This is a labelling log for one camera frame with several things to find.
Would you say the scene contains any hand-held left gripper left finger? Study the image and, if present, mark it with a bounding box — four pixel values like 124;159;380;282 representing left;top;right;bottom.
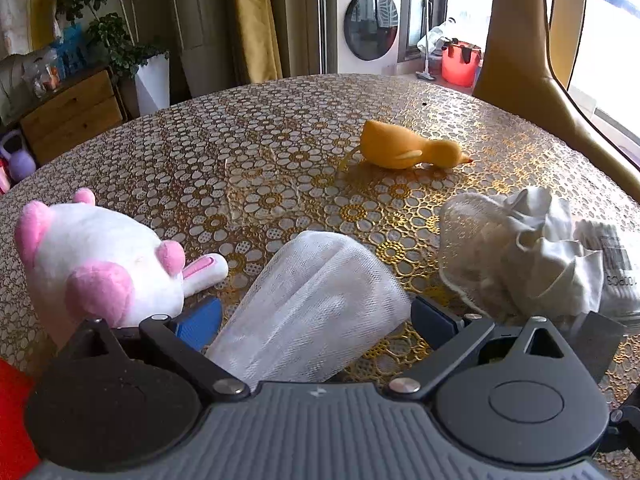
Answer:
65;296;252;403

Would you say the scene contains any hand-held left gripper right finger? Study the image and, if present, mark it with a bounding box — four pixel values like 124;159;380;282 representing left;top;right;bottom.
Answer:
382;294;577;403

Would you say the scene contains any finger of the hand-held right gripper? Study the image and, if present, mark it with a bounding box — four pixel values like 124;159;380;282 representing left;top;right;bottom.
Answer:
565;311;629;387

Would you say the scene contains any white mesh cloth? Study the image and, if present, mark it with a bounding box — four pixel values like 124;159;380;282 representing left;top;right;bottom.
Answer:
205;230;414;392

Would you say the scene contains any red storage box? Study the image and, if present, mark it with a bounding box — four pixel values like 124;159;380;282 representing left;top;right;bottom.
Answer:
0;357;42;480

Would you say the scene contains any clear plastic packet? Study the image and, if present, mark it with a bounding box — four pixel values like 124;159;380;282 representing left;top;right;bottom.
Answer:
572;220;640;332

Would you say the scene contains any white crumpled cloth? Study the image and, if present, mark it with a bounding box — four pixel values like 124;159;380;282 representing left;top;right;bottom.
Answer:
492;186;604;327

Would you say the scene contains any pink and white plush toy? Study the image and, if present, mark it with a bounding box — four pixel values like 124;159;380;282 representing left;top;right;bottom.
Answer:
14;187;230;349

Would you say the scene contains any yellow duck toy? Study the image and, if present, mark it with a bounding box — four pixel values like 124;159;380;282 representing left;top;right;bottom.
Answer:
361;120;474;170

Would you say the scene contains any purple kettlebell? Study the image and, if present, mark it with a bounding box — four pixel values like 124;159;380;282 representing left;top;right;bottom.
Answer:
0;130;39;184

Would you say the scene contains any white planter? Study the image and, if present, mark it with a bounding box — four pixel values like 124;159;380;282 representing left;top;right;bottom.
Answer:
134;52;171;117

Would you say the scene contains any tan chair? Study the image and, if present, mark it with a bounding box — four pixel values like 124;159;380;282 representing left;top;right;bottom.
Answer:
472;0;640;207

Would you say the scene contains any wooden drawer cabinet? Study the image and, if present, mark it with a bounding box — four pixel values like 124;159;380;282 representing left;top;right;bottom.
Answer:
20;67;127;167

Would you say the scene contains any white floor mop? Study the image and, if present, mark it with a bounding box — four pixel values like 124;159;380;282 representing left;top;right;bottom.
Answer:
416;0;439;82

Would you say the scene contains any white tower air conditioner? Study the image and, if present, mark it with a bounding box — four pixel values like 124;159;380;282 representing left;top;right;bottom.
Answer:
177;0;237;107

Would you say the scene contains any red bucket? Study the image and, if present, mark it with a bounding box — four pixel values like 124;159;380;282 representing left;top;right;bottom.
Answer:
441;39;484;89

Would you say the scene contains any clear plastic bag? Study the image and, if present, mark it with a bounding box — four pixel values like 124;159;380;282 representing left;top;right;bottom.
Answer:
417;17;458;56

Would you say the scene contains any plastic bag of snacks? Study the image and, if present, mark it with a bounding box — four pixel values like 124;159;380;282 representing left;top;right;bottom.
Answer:
22;50;64;99

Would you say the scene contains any green potted plant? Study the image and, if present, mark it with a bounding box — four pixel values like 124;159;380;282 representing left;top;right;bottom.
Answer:
55;0;171;82

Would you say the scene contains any blue package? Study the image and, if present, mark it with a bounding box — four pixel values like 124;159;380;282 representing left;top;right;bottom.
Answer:
54;25;92;80

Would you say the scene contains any grey padded cushion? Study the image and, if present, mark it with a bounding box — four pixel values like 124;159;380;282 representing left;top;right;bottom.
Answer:
0;53;32;127

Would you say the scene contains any white washing machine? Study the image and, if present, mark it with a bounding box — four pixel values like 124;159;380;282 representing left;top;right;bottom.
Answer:
325;0;407;76

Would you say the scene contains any yellow curtain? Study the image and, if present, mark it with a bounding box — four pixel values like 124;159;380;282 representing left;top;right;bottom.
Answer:
230;0;284;84

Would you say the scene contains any cream curtain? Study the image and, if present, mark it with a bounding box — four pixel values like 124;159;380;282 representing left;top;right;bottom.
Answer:
0;0;61;57

